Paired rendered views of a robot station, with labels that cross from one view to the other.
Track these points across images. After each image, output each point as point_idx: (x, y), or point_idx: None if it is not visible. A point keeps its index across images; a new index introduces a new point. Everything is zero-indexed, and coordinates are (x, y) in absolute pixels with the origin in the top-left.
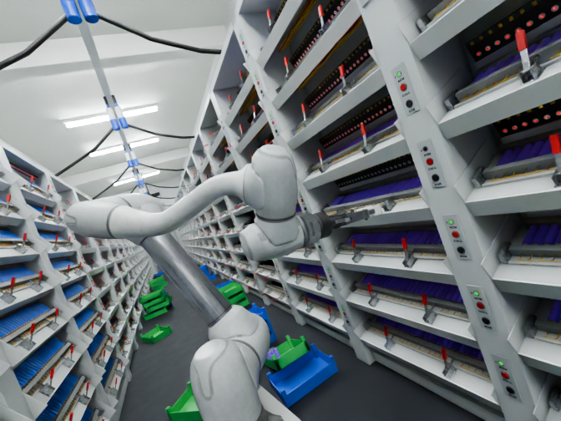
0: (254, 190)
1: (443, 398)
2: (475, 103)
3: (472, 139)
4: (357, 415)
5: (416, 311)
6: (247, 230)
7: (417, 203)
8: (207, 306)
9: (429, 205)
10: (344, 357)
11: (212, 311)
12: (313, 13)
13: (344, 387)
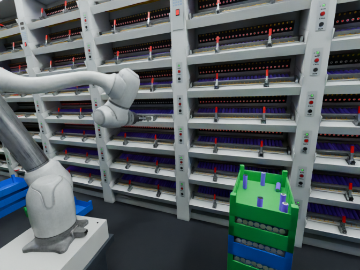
0: (119, 88)
1: (150, 209)
2: (200, 89)
3: (192, 100)
4: (109, 225)
5: (150, 169)
6: (104, 108)
7: (167, 119)
8: (32, 155)
9: (174, 121)
10: (95, 202)
11: (36, 160)
12: (134, 7)
13: (98, 215)
